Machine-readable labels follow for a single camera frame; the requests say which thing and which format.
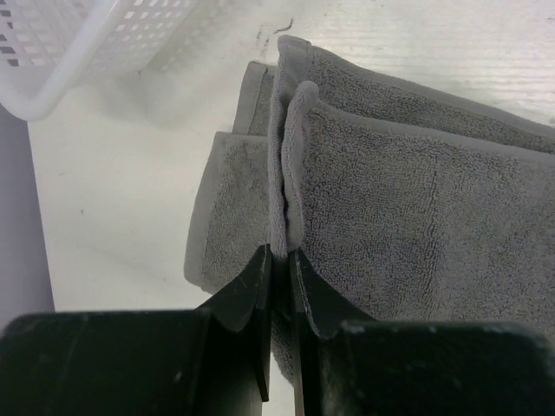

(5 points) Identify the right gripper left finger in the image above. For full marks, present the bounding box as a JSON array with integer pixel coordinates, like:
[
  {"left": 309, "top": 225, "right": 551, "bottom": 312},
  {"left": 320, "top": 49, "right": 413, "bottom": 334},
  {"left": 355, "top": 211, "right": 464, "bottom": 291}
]
[{"left": 1, "top": 246, "right": 272, "bottom": 415}]

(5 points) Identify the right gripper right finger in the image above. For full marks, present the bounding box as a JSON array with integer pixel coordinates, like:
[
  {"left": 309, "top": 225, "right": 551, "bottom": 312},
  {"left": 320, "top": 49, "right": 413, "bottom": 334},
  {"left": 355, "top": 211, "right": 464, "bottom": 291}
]
[{"left": 291, "top": 250, "right": 554, "bottom": 415}]

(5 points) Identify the grey towel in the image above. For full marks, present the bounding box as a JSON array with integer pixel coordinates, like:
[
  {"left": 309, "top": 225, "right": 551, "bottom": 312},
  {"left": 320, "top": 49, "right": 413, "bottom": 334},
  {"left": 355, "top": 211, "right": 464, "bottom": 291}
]
[{"left": 181, "top": 34, "right": 555, "bottom": 391}]

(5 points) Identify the white plastic basket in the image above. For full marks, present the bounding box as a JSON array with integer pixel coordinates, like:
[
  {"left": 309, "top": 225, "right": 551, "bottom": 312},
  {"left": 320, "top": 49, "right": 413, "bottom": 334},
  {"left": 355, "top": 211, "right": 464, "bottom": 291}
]
[{"left": 0, "top": 0, "right": 244, "bottom": 121}]

